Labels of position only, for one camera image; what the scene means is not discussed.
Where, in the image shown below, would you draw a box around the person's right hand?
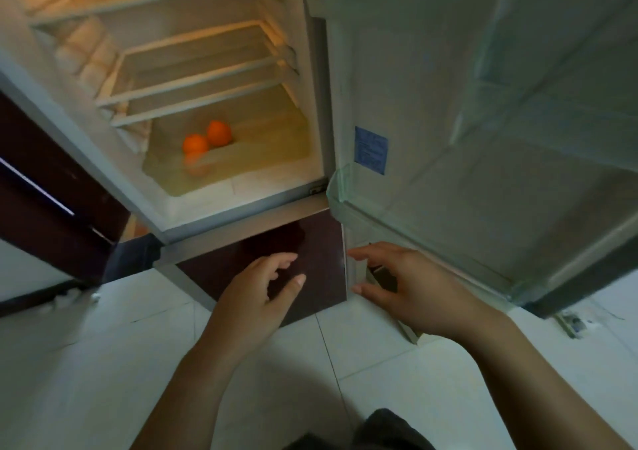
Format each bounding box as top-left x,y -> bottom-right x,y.
347,242 -> 510,342

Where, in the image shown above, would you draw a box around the person's left hand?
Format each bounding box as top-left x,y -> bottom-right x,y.
200,253 -> 307,362

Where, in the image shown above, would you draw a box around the person's right forearm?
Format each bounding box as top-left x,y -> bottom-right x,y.
466,315 -> 630,450

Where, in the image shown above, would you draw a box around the person's left forearm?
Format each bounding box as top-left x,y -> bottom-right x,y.
130,335 -> 274,450

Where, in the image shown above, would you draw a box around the dark maroon freezer door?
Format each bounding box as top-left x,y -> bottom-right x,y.
154,200 -> 348,329

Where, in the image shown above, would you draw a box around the clear long door shelf bin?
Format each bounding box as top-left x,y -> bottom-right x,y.
326,163 -> 638,312

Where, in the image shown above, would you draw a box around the person's dark trousers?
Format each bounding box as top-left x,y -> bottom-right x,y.
294,408 -> 435,450

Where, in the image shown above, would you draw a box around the blue sticker label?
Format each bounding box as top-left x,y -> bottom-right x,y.
354,126 -> 389,175

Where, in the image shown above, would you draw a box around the orange fruit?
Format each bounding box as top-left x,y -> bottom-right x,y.
206,120 -> 233,147
182,134 -> 210,156

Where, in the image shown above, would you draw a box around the open white refrigerator door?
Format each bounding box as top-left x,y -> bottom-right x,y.
301,0 -> 638,318

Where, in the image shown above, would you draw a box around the white floor debris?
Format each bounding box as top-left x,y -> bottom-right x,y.
49,287 -> 103,312

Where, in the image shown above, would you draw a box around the white slatted refrigerator shelf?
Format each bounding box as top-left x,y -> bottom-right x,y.
94,20 -> 301,128

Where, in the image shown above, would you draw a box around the dark maroon cabinet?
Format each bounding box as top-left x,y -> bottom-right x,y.
0,91 -> 131,287

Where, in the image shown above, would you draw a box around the white refrigerator body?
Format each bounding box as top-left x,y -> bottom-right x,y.
0,0 -> 336,246

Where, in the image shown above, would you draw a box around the clear tall door shelf bin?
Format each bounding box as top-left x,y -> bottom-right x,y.
448,0 -> 638,167

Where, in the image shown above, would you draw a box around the white glass refrigerator shelf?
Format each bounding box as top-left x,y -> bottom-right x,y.
29,0 -> 292,29

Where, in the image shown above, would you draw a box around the metal door hinge bracket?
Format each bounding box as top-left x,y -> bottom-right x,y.
555,310 -> 600,339

